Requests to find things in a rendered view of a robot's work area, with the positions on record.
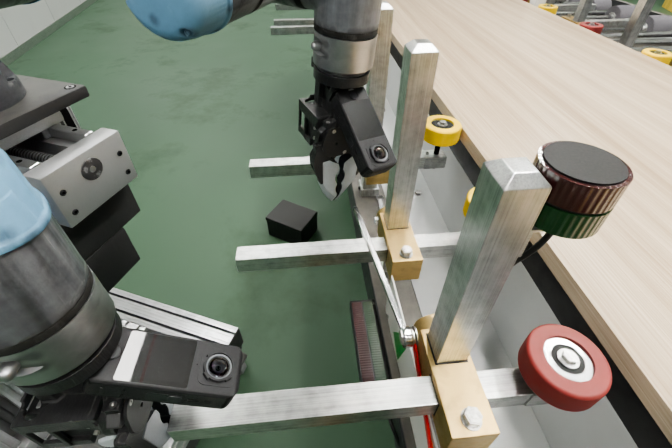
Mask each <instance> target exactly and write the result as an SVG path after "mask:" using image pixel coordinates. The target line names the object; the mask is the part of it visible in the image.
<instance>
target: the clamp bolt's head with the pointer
mask: <svg viewBox="0 0 672 448"><path fill-rule="evenodd" d="M411 331H412V335H413V351H414V358H415V364H416V371H417V377H422V376H421V369H420V363H419V356H418V350H417V346H418V343H419V340H418V333H417V330H416V327H415V326H412V328H411ZM399 339H400V343H401V345H404V336H403V332H402V330H399ZM423 417H424V424H425V430H426V437H427V444H428V448H433V446H432V440H431V433H430V427H429V421H428V415H423Z"/></svg>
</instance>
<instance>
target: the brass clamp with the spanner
mask: <svg viewBox="0 0 672 448"><path fill-rule="evenodd" d="M433 317H434V314H430V315H426V316H424V317H422V318H420V319H418V320H417V321H416V322H415V324H414V325H413V326H415V327H416V330H417V333H418V340H419V343H418V346H417V350H418V356H419V363H420V369H421V376H431V380H432V383H433V387H434V390H435V394H436V397H437V401H438V406H437V408H436V411H435V413H434V414H432V417H433V421H434V424H435V428H436V432H437V436H438V439H439V443H440V447H441V448H488V447H489V446H490V445H491V444H492V443H493V442H494V440H495V439H496V438H497V437H498V436H499V435H500V430H499V428H498V425H497V423H496V420H495V418H494V415H493V412H492V410H491V407H490V405H489V402H488V400H487V397H486V394H485V392H484V389H483V387H482V384H481V382H480V379H479V376H478V374H477V371H476V369H475V366H474V363H473V361H472V358H471V356H470V354H469V356H468V358H467V360H466V361H459V362H449V363H438V364H437V363H436V360H435V357H434V354H433V351H432V347H431V344H430V341H429V338H428V333H429V329H430V326H431V323H432V320H433ZM468 406H471V407H477V408H478V409H479V411H480V413H481V414H482V416H483V418H482V427H481V428H480V429H479V430H478V431H470V430H468V429H467V428H466V427H465V426H464V425H463V424H462V422H461V418H460V415H461V412H462V410H463V409H464V408H467V407H468Z"/></svg>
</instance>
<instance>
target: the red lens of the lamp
mask: <svg viewBox="0 0 672 448"><path fill-rule="evenodd" d="M555 142H562V141H553V142H549V143H546V144H544V145H542V146H541V147H540V148H539V149H538V152H537V154H536V156H535V159H534V161H533V163H532V164H533V165H534V166H535V167H536V168H537V169H538V171H539V172H540V173H541V174H542V175H543V176H544V178H545V179H546V180H547V181H548V182H549V184H550V185H551V186H552V190H551V192H550V194H549V196H548V198H547V200H546V201H548V202H549V203H551V204H553V205H555V206H558V207H560V208H563V209H566V210H569V211H573V212H577V213H583V214H600V213H605V212H608V211H610V210H612V209H613V208H614V207H615V206H616V204H617V203H618V201H619V200H620V198H621V197H622V195H623V194H624V193H625V191H626V190H627V188H628V187H629V185H630V184H631V182H632V181H633V178H634V176H633V172H632V170H631V168H630V167H629V166H628V164H627V163H625V162H624V161H623V160H622V159H620V158H619V157H618V158H619V159H620V160H621V161H622V162H623V163H624V164H625V165H626V166H627V168H628V172H629V173H628V178H627V180H626V181H625V182H623V183H621V184H619V185H615V186H595V185H589V184H585V183H581V182H577V181H575V180H572V179H569V178H567V177H565V176H563V175H561V174H559V173H557V172H556V171H554V170H553V169H552V168H550V167H549V166H548V165H547V164H546V163H545V161H544V159H543V157H542V152H543V150H544V148H546V146H548V145H549V144H552V143H555Z"/></svg>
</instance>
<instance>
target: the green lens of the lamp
mask: <svg viewBox="0 0 672 448"><path fill-rule="evenodd" d="M613 209H614V208H613ZM613 209H612V210H613ZM612 210H610V211H608V212H605V213H602V214H598V215H579V214H573V213H569V212H566V211H563V210H560V209H557V208H555V207H553V206H551V205H549V204H547V203H546V202H545V204H544V206H543V208H542V210H541V212H540V214H539V216H538V218H537V220H536V222H535V224H534V226H535V227H537V228H538V229H540V230H542V231H544V232H547V233H549V234H552V235H555V236H558V237H562V238H568V239H585V238H589V237H592V236H594V235H595V234H596V233H597V232H598V231H599V230H600V228H601V227H602V225H603V224H604V222H605V221H606V219H607V218H608V216H609V215H610V213H611V212H612Z"/></svg>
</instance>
